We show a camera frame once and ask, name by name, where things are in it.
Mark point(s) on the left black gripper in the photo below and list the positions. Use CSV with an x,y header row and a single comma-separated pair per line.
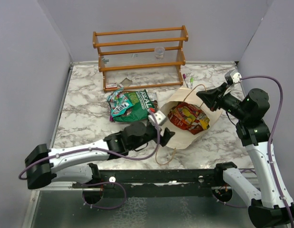
x,y
162,139

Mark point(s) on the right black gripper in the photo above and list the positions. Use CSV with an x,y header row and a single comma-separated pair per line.
x,y
213,98

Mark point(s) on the beige paper bag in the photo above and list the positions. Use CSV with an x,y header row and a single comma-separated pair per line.
x,y
183,138

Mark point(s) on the green snack packet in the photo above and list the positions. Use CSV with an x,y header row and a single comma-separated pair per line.
x,y
139,110

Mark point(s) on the teal snack packet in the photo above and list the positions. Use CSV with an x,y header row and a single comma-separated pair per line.
x,y
118,102

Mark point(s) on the brown snack bag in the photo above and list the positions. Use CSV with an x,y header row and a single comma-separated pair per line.
x,y
154,100

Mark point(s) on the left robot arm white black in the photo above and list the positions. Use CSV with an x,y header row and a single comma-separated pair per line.
x,y
46,165

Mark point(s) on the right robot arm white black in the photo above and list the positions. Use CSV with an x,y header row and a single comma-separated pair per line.
x,y
269,205

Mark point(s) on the red orange snack packet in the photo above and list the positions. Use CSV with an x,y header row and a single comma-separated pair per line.
x,y
188,117

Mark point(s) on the green capped marker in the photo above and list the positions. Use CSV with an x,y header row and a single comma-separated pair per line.
x,y
191,82

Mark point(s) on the purple capped marker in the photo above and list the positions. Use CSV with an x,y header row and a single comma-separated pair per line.
x,y
184,78

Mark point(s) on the clear plastic jar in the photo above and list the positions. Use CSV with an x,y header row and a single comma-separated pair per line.
x,y
159,52

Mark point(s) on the wooden orange shelf rack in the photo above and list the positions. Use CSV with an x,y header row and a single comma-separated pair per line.
x,y
118,47

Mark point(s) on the small red white box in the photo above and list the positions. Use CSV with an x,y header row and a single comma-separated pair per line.
x,y
111,85

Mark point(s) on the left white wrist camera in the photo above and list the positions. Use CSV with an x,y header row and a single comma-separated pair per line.
x,y
156,117

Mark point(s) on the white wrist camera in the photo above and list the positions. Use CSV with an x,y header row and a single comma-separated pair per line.
x,y
232,78
156,117

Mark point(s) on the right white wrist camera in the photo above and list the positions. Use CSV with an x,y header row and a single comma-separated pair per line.
x,y
232,78

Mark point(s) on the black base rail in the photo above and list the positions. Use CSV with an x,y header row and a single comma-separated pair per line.
x,y
162,183

